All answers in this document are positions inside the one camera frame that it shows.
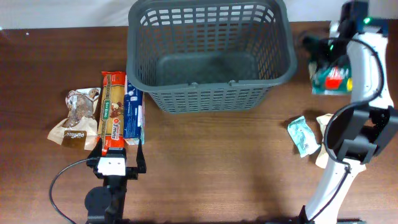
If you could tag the blue tissue pack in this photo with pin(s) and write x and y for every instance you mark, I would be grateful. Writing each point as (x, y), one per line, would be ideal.
(134, 114)

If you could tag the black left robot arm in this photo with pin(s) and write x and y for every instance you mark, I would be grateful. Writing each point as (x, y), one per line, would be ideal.
(105, 204)

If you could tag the grey plastic basket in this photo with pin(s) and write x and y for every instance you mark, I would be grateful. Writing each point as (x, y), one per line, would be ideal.
(199, 56)

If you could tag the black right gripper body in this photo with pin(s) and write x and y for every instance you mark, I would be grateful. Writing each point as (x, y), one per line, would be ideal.
(327, 54)

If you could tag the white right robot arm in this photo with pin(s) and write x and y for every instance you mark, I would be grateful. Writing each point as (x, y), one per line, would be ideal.
(360, 130)

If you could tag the San Remo spaghetti pack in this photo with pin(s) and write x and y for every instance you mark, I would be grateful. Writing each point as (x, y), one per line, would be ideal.
(111, 120)

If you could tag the green Nescafe coffee bag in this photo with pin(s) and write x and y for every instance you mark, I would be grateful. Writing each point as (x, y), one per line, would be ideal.
(331, 78)

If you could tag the small mint green packet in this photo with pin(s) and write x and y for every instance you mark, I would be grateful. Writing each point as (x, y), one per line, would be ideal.
(303, 137)

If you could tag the beige granola pouch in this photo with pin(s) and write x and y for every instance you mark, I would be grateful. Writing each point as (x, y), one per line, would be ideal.
(79, 129)

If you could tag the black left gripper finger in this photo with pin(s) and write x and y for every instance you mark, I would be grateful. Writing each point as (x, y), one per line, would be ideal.
(140, 159)
(95, 154)

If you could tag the beige paper pouch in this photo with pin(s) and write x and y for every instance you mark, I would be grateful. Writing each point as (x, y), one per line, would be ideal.
(322, 158)

